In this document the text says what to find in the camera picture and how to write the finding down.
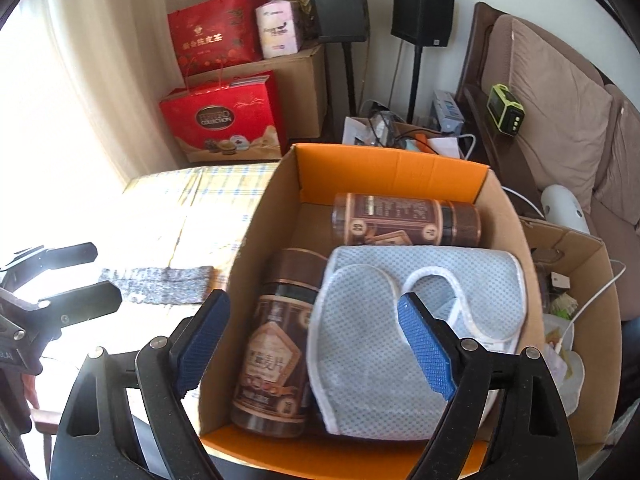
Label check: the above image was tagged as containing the brown oatmeal jar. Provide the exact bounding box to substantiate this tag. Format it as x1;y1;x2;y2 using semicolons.
331;192;482;248
231;249;331;438

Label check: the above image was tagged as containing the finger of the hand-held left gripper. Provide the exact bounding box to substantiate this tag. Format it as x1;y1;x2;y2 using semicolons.
30;280;123;336
12;242;98;283

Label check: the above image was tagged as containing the red gift box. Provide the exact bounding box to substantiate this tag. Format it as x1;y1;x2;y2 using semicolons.
159;72;288;162

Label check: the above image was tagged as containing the white round device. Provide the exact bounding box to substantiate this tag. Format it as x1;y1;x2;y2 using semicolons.
541;184;592;235

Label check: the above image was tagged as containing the grey knit cloth piece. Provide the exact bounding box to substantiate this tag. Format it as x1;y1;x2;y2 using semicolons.
99;266;214;306

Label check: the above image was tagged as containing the light grey mesh bag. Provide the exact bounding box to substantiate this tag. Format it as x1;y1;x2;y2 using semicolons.
306;245;528;442

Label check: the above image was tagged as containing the red gift bag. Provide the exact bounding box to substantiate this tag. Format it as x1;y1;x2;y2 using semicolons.
166;0;271;77

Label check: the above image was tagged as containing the white pink tissue pack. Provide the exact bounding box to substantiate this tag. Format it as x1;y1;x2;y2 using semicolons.
255;0;306;59

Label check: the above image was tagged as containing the green portable device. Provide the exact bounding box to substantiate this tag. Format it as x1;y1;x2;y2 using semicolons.
486;83;525;136

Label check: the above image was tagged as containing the brown sofa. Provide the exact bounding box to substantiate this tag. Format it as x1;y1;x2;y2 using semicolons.
457;2;640;321

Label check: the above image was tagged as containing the orange cardboard box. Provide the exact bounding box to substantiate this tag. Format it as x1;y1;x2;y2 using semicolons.
197;142;547;480

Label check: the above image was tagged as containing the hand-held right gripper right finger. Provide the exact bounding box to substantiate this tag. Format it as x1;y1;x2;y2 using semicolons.
396;291;577;480

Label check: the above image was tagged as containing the beige sofa cushion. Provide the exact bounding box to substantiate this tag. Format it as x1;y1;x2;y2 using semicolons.
592;85;640;226
481;14;613;213

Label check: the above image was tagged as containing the black speaker stand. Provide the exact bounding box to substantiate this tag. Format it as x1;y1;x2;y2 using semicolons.
406;45;426;123
340;42;358;118

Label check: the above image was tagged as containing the blue white small box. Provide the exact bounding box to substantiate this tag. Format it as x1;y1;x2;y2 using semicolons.
432;89;468;134

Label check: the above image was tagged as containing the black speaker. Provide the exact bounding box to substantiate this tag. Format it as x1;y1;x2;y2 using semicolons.
391;0;456;48
304;0;371;43

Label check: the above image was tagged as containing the white power adapter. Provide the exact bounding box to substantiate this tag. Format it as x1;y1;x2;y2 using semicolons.
431;134;476;161

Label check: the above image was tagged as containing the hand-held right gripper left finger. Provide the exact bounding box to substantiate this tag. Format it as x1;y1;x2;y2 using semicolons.
47;289;232;480

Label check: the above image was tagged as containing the large brown cardboard box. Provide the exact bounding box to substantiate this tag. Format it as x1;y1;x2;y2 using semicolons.
187;42;328;143

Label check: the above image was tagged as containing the plain brown cardboard box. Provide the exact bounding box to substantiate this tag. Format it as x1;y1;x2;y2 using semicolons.
517;215;623;453

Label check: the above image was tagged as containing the white curtain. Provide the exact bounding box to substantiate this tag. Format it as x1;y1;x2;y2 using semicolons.
30;0;186;201

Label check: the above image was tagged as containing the yellow plaid tablecloth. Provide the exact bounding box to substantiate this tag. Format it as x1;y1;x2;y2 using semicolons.
45;162;283;361

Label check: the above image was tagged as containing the clear plastic bag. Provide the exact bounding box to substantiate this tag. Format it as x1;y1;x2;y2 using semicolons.
542;312;586;401

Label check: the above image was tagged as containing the white box of cables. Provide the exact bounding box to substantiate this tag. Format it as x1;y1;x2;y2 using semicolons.
342;110;443;150

